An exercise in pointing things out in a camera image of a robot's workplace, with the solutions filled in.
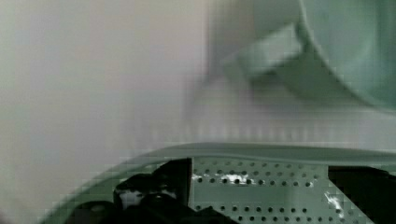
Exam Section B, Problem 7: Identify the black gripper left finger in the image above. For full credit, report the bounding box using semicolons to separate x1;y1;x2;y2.
64;158;237;224

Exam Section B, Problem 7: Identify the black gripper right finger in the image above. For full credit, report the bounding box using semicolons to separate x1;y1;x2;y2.
328;166;396;224

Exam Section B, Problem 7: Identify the green plastic strainer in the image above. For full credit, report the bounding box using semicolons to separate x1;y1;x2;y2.
39;143;395;224

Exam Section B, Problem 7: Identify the green mug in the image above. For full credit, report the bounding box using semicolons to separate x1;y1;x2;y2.
222;0;395;112

